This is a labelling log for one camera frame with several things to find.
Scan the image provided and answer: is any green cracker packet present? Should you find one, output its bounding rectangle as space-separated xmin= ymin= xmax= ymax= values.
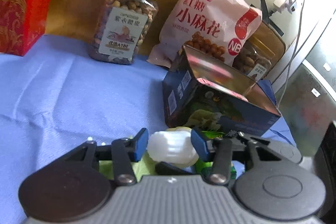
xmin=98 ymin=129 xmax=238 ymax=183

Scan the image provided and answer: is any white snack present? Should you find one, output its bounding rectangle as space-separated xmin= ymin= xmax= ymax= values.
xmin=147 ymin=127 xmax=199 ymax=168

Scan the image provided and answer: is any dark blue snack box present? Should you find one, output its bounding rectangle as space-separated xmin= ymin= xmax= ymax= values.
xmin=162 ymin=46 xmax=281 ymax=136

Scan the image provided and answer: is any blue tablecloth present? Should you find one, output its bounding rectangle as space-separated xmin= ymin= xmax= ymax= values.
xmin=0 ymin=34 xmax=297 ymax=224

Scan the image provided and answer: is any right nut jar gold lid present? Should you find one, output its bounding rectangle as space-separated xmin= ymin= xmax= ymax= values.
xmin=232 ymin=35 xmax=276 ymax=82

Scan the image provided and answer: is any pink twisted dough snack bag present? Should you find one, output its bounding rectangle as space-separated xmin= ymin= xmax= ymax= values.
xmin=147 ymin=0 xmax=263 ymax=68

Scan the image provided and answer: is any white cable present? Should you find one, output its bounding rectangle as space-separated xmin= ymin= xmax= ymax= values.
xmin=277 ymin=0 xmax=308 ymax=106

